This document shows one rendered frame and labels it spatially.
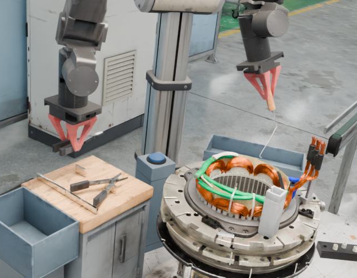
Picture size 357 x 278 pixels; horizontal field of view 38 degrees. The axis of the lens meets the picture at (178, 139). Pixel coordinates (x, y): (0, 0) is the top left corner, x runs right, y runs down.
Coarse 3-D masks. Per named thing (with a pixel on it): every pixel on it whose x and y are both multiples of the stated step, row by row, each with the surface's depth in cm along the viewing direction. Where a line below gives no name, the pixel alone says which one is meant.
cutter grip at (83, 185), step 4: (84, 180) 106; (88, 180) 106; (72, 184) 104; (76, 184) 104; (80, 184) 105; (84, 184) 105; (88, 184) 106; (72, 188) 104; (76, 188) 104; (80, 188) 105; (84, 188) 106
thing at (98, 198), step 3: (102, 192) 103; (105, 192) 103; (99, 195) 101; (102, 195) 102; (105, 195) 103; (96, 198) 100; (99, 198) 101; (102, 198) 102; (93, 201) 101; (96, 201) 100; (99, 201) 101; (93, 204) 101; (96, 204) 101
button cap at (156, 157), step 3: (153, 153) 131; (156, 153) 131; (159, 153) 131; (150, 156) 129; (153, 156) 129; (156, 156) 130; (159, 156) 130; (162, 156) 130; (150, 159) 129; (153, 159) 128; (156, 159) 128; (159, 159) 128; (162, 159) 129
